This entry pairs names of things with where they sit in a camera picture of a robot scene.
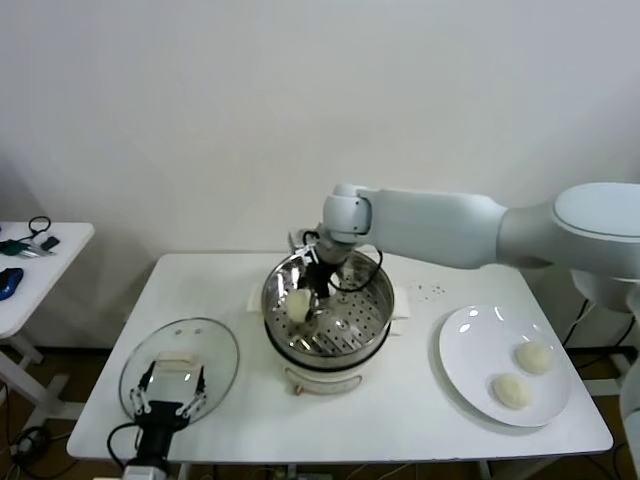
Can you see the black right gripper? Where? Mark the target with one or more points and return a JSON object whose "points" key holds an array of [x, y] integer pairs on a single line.
{"points": [[320, 280]]}

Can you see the white electric cooker base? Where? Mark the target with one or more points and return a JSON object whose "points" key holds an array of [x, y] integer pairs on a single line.
{"points": [[325, 372]]}

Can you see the round glass pot lid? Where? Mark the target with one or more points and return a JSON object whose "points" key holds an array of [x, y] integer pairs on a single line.
{"points": [[215, 350]]}

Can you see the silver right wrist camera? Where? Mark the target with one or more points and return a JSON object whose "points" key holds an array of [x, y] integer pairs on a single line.
{"points": [[302, 240]]}

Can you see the small scattered crumbs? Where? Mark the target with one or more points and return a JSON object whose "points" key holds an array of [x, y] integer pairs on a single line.
{"points": [[425, 291]]}

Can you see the white steamed baozi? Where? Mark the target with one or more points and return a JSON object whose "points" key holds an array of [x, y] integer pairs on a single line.
{"points": [[298, 306], [511, 390], [534, 358]]}

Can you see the green tool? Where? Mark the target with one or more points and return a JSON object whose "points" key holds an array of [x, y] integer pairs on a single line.
{"points": [[12, 247]]}

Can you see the white round plate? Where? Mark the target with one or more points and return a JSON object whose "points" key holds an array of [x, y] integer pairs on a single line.
{"points": [[480, 360]]}

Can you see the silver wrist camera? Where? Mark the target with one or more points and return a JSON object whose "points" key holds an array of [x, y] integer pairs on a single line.
{"points": [[302, 240], [145, 472]]}

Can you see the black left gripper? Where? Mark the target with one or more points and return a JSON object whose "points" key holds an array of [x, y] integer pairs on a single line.
{"points": [[160, 430]]}

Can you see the white side table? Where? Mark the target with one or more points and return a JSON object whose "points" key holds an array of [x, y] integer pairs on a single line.
{"points": [[45, 295]]}

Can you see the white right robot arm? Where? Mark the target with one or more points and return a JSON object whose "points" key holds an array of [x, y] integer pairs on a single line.
{"points": [[450, 230]]}

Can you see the blue computer mouse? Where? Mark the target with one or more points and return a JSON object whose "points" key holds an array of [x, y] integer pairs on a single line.
{"points": [[11, 283]]}

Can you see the small black device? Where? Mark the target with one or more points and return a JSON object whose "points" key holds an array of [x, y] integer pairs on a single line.
{"points": [[51, 243]]}

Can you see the white metal floor frame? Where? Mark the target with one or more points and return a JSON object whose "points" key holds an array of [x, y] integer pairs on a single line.
{"points": [[607, 370]]}

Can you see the stainless steel steamer basket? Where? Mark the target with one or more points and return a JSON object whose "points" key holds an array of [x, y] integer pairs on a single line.
{"points": [[350, 320]]}

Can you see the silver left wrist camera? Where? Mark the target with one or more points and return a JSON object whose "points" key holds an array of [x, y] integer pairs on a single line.
{"points": [[145, 472]]}

